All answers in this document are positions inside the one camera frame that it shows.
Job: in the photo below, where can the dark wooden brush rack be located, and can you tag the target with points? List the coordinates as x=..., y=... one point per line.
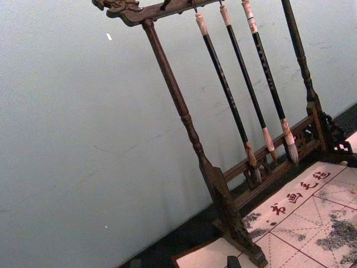
x=168, y=73

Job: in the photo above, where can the white calligraphy mat, red grid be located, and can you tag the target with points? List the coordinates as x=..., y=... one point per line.
x=302, y=219

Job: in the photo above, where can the plain pale wall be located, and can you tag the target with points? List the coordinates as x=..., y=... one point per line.
x=72, y=134

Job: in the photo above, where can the black brush with slim tip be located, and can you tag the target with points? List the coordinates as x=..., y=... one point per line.
x=246, y=70

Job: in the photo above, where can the small black block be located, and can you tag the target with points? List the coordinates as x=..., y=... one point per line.
x=233, y=262

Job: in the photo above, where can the black table cloth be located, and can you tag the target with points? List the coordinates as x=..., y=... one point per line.
x=182, y=240

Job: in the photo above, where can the black brush with brown ferrule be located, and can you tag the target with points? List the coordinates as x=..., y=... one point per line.
x=223, y=81

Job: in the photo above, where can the black brush with grey bristles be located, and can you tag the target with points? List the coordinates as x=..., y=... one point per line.
x=265, y=64

